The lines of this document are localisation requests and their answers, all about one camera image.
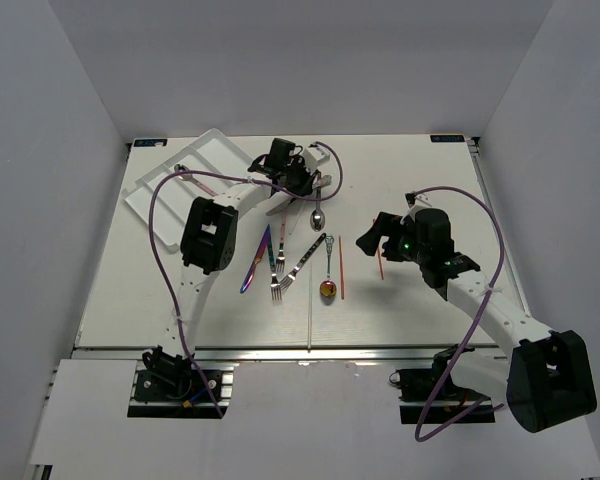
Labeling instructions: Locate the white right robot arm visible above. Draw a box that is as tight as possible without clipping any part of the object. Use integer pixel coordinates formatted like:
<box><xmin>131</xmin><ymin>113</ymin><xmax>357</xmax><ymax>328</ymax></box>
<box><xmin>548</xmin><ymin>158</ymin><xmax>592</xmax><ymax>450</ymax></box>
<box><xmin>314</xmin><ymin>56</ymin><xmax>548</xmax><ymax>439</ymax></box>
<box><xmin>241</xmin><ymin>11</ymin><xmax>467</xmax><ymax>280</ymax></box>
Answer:
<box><xmin>356</xmin><ymin>207</ymin><xmax>598</xmax><ymax>433</ymax></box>

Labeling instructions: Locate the blue label sticker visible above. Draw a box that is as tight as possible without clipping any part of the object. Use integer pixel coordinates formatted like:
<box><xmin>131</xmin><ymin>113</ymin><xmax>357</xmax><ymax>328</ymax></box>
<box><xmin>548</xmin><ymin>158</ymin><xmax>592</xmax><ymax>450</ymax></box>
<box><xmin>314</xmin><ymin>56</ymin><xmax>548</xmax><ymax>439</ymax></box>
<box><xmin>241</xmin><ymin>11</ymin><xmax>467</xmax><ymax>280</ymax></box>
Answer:
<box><xmin>429</xmin><ymin>134</ymin><xmax>466</xmax><ymax>143</ymax></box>
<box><xmin>133</xmin><ymin>138</ymin><xmax>168</xmax><ymax>148</ymax></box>

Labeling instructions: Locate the white compartment utensil tray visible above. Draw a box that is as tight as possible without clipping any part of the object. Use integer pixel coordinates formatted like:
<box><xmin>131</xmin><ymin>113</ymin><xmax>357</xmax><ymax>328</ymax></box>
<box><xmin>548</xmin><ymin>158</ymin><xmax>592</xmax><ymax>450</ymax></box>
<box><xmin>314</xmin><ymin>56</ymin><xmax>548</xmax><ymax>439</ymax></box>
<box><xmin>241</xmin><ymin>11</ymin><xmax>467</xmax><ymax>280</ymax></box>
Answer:
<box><xmin>121</xmin><ymin>129</ymin><xmax>252</xmax><ymax>254</ymax></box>

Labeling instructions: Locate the orange chopstick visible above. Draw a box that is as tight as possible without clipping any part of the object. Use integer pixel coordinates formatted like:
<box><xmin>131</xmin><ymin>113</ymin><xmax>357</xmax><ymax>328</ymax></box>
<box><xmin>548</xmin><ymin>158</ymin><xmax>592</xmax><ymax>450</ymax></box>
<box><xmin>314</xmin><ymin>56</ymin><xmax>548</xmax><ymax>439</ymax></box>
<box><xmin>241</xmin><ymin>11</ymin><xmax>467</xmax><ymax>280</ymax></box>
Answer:
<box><xmin>338</xmin><ymin>235</ymin><xmax>346</xmax><ymax>301</ymax></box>
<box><xmin>376</xmin><ymin>249</ymin><xmax>385</xmax><ymax>280</ymax></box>

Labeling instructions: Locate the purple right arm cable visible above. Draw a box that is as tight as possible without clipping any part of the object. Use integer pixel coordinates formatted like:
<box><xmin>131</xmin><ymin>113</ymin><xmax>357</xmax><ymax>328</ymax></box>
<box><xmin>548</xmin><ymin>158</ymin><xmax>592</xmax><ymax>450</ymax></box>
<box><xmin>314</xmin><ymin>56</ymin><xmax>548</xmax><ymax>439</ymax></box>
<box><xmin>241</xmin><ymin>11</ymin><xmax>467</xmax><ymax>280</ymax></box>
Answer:
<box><xmin>413</xmin><ymin>186</ymin><xmax>506</xmax><ymax>443</ymax></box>

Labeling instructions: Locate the silver spoon dark handle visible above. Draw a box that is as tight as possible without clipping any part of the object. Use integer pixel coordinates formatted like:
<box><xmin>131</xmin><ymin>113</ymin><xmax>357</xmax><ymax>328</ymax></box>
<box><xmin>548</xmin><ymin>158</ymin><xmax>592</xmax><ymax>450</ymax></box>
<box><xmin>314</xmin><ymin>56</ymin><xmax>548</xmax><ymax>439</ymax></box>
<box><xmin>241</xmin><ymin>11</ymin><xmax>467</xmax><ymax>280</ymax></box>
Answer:
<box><xmin>310</xmin><ymin>172</ymin><xmax>326</xmax><ymax>232</ymax></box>

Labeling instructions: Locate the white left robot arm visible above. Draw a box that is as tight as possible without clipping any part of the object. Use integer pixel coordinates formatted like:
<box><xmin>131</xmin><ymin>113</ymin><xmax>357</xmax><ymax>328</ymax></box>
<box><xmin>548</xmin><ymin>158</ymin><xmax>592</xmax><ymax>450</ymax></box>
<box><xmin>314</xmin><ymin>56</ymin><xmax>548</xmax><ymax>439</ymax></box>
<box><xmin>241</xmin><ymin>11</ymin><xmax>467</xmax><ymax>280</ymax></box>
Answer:
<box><xmin>147</xmin><ymin>138</ymin><xmax>333</xmax><ymax>365</ymax></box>

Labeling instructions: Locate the iridescent gold spoon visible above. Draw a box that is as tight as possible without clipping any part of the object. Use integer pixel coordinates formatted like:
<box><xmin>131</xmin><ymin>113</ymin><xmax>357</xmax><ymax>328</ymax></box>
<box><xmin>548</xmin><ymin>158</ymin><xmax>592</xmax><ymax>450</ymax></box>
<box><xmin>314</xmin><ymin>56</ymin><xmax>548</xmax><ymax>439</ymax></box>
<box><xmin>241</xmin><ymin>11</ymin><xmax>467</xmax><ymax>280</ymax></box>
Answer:
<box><xmin>319</xmin><ymin>235</ymin><xmax>337</xmax><ymax>304</ymax></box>

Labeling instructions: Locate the green handle fork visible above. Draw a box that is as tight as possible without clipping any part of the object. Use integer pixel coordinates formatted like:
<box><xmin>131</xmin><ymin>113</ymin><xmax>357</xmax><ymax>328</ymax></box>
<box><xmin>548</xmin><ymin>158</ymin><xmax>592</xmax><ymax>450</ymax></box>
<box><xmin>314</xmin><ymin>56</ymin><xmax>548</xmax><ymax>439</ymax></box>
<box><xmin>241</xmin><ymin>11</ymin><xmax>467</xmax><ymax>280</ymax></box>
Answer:
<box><xmin>267</xmin><ymin>239</ymin><xmax>282</xmax><ymax>303</ymax></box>

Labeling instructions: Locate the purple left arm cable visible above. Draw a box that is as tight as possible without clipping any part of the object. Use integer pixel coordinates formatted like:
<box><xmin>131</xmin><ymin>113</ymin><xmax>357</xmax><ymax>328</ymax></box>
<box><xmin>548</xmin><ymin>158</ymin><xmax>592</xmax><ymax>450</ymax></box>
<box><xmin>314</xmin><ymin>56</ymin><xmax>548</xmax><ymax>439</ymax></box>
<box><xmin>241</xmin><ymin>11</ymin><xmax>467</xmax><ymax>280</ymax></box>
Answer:
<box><xmin>148</xmin><ymin>140</ymin><xmax>344</xmax><ymax>419</ymax></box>

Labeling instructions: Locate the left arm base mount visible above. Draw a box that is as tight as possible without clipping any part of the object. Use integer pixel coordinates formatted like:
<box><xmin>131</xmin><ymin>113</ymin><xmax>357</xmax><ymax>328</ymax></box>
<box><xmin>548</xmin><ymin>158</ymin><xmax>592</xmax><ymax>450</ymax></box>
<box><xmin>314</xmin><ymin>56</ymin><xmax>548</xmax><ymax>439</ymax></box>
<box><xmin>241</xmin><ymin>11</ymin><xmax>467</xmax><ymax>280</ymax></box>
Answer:
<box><xmin>127</xmin><ymin>346</ymin><xmax>227</xmax><ymax>420</ymax></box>

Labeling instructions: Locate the orange chopstick left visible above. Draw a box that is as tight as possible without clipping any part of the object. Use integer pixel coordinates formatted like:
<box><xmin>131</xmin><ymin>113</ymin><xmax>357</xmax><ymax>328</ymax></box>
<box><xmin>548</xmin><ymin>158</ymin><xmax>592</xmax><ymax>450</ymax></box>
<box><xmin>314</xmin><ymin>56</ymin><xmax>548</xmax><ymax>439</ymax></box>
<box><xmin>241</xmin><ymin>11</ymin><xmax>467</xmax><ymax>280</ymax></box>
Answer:
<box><xmin>338</xmin><ymin>235</ymin><xmax>346</xmax><ymax>301</ymax></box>

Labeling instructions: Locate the dark handle fork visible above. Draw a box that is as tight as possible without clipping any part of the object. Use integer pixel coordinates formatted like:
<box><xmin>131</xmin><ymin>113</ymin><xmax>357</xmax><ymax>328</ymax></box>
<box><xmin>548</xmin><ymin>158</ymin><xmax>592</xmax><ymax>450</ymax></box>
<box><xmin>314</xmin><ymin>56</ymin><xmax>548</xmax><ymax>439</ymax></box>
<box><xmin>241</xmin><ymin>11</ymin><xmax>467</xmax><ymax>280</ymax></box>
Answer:
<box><xmin>272</xmin><ymin>233</ymin><xmax>326</xmax><ymax>296</ymax></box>

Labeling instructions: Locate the blue label sticker left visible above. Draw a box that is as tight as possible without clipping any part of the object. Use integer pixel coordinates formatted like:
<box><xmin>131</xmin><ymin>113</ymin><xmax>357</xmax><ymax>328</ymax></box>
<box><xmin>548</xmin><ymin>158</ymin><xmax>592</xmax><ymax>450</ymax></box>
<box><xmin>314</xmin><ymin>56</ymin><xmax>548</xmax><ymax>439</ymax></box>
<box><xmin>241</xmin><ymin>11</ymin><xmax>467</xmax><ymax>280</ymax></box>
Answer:
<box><xmin>133</xmin><ymin>138</ymin><xmax>168</xmax><ymax>148</ymax></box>

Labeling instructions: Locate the silver spoon pink handle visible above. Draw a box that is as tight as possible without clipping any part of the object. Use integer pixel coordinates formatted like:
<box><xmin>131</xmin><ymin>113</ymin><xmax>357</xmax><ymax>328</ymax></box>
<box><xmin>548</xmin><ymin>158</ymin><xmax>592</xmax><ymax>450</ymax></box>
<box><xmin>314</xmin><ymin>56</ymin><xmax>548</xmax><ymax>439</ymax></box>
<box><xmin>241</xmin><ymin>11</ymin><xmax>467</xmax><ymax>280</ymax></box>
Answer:
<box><xmin>174</xmin><ymin>163</ymin><xmax>218</xmax><ymax>197</ymax></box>

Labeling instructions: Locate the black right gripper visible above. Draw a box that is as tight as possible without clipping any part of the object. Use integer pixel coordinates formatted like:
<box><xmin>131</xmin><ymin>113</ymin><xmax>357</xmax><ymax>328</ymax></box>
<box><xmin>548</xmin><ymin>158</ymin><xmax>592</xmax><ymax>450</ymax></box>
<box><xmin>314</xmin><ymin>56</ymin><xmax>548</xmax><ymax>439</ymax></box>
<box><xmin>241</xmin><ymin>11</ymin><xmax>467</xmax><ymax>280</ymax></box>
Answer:
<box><xmin>355</xmin><ymin>212</ymin><xmax>428</xmax><ymax>265</ymax></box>

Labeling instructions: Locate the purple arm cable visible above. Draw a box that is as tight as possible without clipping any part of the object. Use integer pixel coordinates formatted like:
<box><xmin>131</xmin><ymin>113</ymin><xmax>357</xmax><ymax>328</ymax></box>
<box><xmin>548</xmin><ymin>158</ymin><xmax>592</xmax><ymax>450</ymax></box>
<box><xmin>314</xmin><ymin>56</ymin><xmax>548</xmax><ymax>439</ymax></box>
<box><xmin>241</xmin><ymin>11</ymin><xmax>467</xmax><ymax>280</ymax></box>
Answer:
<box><xmin>413</xmin><ymin>186</ymin><xmax>506</xmax><ymax>443</ymax></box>
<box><xmin>148</xmin><ymin>140</ymin><xmax>344</xmax><ymax>419</ymax></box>

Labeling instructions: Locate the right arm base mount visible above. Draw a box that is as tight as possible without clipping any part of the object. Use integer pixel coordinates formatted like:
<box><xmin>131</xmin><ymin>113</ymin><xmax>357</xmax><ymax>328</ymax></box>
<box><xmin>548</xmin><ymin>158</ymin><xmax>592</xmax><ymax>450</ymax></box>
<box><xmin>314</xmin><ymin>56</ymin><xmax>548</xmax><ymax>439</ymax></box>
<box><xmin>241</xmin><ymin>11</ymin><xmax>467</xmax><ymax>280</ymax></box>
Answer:
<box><xmin>388</xmin><ymin>345</ymin><xmax>482</xmax><ymax>425</ymax></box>

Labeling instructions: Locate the iridescent rainbow knife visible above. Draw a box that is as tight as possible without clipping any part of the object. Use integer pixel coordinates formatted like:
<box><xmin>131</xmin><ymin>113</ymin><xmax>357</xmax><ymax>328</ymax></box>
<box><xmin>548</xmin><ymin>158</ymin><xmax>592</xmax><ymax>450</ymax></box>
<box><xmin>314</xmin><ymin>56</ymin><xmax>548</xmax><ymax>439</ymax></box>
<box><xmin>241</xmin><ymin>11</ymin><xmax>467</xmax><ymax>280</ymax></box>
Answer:
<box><xmin>240</xmin><ymin>226</ymin><xmax>271</xmax><ymax>294</ymax></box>

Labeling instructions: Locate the orange chopstick right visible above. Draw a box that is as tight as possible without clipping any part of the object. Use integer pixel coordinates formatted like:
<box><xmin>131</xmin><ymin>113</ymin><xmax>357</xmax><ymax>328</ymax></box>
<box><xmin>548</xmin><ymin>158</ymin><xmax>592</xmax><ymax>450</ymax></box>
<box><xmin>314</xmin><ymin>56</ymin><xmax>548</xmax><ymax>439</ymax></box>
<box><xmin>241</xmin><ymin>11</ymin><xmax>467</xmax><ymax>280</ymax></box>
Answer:
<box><xmin>376</xmin><ymin>249</ymin><xmax>385</xmax><ymax>280</ymax></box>

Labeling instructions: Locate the blue label sticker right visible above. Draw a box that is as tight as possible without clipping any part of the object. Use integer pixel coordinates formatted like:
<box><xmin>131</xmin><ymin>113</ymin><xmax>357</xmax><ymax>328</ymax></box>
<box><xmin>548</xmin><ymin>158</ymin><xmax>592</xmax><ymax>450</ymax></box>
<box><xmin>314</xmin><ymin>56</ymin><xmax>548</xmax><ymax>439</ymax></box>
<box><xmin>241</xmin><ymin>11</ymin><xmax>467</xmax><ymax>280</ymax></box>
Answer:
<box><xmin>429</xmin><ymin>134</ymin><xmax>466</xmax><ymax>143</ymax></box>

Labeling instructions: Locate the pink handle fork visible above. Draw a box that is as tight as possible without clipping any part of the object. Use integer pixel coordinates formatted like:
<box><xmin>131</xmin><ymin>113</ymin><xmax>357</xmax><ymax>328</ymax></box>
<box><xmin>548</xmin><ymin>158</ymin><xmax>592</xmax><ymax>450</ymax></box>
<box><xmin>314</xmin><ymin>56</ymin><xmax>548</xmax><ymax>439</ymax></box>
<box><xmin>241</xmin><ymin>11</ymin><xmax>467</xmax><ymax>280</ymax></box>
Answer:
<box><xmin>275</xmin><ymin>209</ymin><xmax>287</xmax><ymax>273</ymax></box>

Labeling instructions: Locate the silver ornate butter knife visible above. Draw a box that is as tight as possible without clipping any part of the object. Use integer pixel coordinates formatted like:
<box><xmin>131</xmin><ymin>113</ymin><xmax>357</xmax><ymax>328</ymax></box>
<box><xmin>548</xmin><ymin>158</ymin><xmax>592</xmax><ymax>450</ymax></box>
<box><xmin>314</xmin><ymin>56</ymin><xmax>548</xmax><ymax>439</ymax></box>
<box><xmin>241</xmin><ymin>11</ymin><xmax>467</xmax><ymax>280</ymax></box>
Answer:
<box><xmin>266</xmin><ymin>175</ymin><xmax>332</xmax><ymax>217</ymax></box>

